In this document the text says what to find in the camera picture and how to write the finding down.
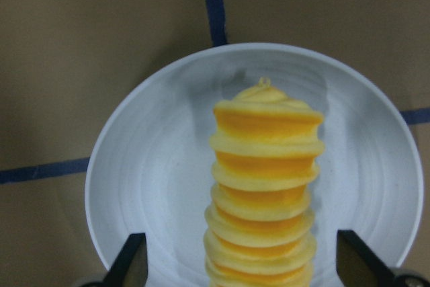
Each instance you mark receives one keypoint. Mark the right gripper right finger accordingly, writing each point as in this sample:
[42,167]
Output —
[358,265]

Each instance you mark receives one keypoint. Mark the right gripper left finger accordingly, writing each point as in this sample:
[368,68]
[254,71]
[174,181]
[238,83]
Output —
[130,267]

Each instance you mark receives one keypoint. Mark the blue plate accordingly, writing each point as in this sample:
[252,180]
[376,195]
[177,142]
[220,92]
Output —
[150,169]

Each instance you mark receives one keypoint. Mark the sliced yellow bread loaf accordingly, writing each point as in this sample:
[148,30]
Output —
[259,220]

